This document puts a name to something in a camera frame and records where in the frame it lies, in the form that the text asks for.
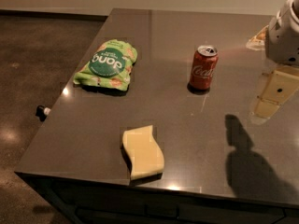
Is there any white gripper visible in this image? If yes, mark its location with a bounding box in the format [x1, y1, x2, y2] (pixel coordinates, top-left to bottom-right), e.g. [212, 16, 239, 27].
[246, 0, 299, 119]

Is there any dark counter drawer front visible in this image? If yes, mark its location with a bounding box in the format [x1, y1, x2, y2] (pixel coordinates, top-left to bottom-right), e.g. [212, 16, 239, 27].
[16, 172, 299, 224]

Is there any yellow sponge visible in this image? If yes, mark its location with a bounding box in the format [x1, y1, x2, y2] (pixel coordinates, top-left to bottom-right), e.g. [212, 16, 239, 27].
[122, 125, 164, 180]

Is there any green chip bag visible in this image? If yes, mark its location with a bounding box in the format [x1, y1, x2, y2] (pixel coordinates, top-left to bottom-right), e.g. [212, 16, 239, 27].
[73, 39, 138, 91]

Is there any red coke can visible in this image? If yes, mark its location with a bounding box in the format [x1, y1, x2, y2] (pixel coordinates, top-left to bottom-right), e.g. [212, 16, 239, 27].
[189, 45, 219, 91]

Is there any small black floor object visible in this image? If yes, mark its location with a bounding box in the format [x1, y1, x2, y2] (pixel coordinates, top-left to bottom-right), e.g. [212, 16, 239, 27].
[36, 105, 51, 121]

